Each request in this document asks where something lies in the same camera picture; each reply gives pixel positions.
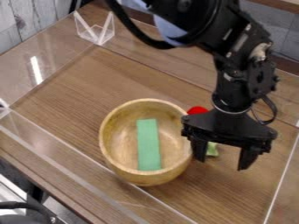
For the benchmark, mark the black metal bracket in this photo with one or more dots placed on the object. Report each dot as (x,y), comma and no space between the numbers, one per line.
(38,212)

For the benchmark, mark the green rectangular block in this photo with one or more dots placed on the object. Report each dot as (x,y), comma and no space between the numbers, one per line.
(148,145)

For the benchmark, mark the wooden bowl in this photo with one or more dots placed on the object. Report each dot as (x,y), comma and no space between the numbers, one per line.
(117,142)

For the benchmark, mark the clear acrylic enclosure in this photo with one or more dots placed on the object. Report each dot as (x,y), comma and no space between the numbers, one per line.
(61,83)

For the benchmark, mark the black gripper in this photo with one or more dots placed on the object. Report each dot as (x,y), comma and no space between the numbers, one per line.
(234,130)

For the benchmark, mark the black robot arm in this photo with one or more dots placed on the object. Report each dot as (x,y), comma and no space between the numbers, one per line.
(224,31)

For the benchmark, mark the red plush strawberry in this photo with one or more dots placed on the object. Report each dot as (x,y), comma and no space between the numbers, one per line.
(212,146)

